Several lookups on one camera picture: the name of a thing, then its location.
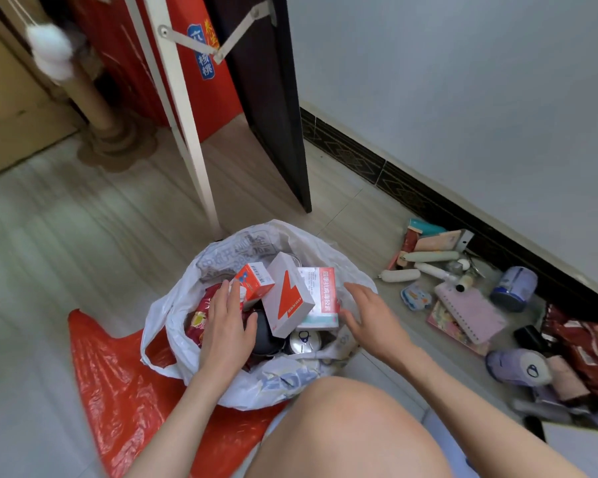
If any person's right hand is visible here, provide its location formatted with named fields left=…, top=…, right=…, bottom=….
left=340, top=282, right=417, bottom=375

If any person's left hand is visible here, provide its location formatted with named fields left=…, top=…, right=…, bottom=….
left=199, top=279, right=259, bottom=385

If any red snack bag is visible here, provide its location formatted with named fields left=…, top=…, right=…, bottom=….
left=185, top=283, right=230, bottom=347
left=540, top=304, right=598, bottom=404

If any black round ball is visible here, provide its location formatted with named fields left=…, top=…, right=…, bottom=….
left=247, top=311, right=285, bottom=357

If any blue cartoon small tin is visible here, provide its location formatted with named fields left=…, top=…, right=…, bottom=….
left=400, top=285, right=433, bottom=312

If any white printed plastic bag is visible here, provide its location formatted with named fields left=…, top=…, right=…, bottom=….
left=140, top=219, right=379, bottom=412

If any white pointed tip tube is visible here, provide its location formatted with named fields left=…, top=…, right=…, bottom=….
left=378, top=268, right=422, bottom=283

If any red white small carton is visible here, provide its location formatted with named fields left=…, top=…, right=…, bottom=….
left=234, top=262, right=276, bottom=304

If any white green barcode box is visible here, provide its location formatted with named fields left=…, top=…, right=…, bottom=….
left=296, top=267, right=341, bottom=330

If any long white box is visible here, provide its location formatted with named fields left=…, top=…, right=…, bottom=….
left=261, top=252, right=316, bottom=339

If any lavender drink can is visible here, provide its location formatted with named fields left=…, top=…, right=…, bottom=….
left=486, top=348, right=554, bottom=388
left=288, top=329, right=324, bottom=355

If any red pink packet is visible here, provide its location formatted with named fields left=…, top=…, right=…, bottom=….
left=427, top=301, right=490, bottom=357

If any small red squeeze tube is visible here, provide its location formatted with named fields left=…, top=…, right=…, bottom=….
left=395, top=228, right=421, bottom=270

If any pink spiral notebook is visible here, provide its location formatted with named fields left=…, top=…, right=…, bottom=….
left=434, top=282, right=508, bottom=345

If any peach pink box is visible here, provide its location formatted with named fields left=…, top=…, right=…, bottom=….
left=413, top=229, right=475, bottom=253

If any teal bottle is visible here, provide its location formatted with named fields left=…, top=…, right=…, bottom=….
left=408, top=218, right=447, bottom=237

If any red plastic bag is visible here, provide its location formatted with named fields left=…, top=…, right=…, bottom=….
left=68, top=309, right=288, bottom=478

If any black slab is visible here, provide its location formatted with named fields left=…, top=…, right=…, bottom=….
left=523, top=415, right=547, bottom=443

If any brown bottle black cap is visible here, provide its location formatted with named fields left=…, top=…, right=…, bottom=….
left=513, top=325, right=591, bottom=402

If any white box yellow edge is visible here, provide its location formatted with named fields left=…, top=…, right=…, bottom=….
left=540, top=420, right=598, bottom=478

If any beige wooden cabinet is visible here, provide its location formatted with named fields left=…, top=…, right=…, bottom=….
left=0, top=0, right=80, bottom=184

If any person's left forearm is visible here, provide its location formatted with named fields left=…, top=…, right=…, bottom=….
left=124, top=362, right=240, bottom=478

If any person's right forearm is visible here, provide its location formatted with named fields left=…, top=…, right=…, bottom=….
left=398, top=343, right=589, bottom=478

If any lavender left slipper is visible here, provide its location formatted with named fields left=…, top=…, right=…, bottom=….
left=261, top=402, right=305, bottom=443

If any lavender slipper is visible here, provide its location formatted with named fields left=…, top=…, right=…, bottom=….
left=261, top=402, right=305, bottom=443
left=421, top=408, right=479, bottom=478

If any lavender right slipper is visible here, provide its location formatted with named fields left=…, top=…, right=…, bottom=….
left=421, top=408, right=479, bottom=478

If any black leaning board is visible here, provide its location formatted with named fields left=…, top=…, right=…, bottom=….
left=201, top=0, right=314, bottom=214

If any white metal folding stand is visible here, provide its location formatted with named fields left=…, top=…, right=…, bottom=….
left=122, top=0, right=278, bottom=240

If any red cardboard box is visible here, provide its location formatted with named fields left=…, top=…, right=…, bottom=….
left=69, top=0, right=244, bottom=143

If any cardboard cat scratching post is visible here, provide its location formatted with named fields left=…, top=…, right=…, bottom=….
left=2, top=0, right=159, bottom=173

